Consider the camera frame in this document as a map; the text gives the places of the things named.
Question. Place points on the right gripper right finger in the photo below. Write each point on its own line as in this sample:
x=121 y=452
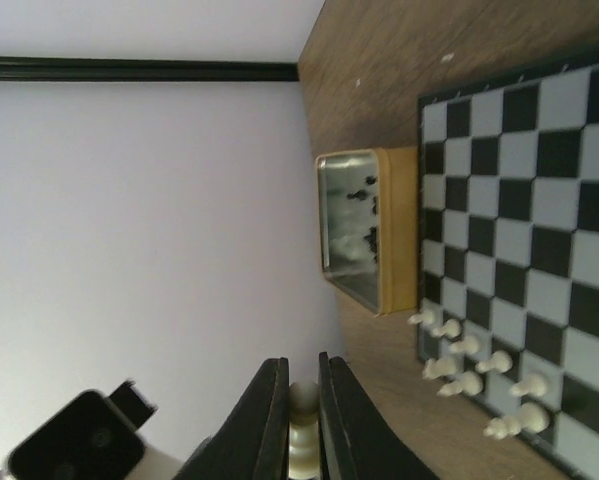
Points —
x=355 y=440

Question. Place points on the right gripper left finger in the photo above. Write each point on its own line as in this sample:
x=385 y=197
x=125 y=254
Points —
x=253 y=442

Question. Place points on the white pawn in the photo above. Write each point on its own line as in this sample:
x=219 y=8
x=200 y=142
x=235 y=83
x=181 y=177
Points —
x=500 y=361
x=425 y=317
x=469 y=345
x=530 y=417
x=303 y=448
x=452 y=328
x=535 y=384

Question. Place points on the white bishop piece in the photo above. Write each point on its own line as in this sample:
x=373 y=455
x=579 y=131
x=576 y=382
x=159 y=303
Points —
x=469 y=383

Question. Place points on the white knight piece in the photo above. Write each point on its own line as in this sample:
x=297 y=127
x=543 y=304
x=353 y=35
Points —
x=442 y=367

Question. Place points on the black chess pieces pile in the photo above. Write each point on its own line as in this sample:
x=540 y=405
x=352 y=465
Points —
x=361 y=240

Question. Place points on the yellow tin tray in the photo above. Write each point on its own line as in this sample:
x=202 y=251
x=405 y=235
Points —
x=391 y=284

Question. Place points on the black and silver chessboard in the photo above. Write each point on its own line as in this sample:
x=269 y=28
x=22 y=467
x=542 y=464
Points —
x=509 y=234

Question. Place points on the left black frame post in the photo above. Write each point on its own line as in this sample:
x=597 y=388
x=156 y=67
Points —
x=89 y=70

